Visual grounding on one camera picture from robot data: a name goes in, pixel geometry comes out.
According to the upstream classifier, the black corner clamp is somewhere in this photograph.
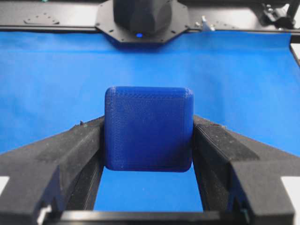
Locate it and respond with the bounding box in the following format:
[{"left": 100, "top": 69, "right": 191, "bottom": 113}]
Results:
[{"left": 259, "top": 0, "right": 300, "bottom": 30}]

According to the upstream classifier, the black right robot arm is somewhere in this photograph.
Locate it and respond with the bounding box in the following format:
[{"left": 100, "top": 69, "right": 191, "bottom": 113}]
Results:
[{"left": 113, "top": 0, "right": 173, "bottom": 35}]

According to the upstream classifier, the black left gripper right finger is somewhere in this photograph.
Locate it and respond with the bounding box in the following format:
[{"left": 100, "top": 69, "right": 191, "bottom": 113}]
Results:
[{"left": 192, "top": 116, "right": 300, "bottom": 225}]

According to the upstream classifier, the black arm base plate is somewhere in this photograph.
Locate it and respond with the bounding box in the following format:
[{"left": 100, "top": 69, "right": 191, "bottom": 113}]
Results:
[{"left": 95, "top": 0, "right": 190, "bottom": 45}]

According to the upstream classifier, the blue block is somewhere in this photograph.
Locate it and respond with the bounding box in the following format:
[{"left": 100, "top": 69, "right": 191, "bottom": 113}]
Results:
[{"left": 104, "top": 86, "right": 194, "bottom": 173}]

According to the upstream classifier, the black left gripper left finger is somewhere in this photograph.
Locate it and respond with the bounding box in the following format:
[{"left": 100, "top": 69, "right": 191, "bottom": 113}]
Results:
[{"left": 0, "top": 117, "right": 105, "bottom": 225}]

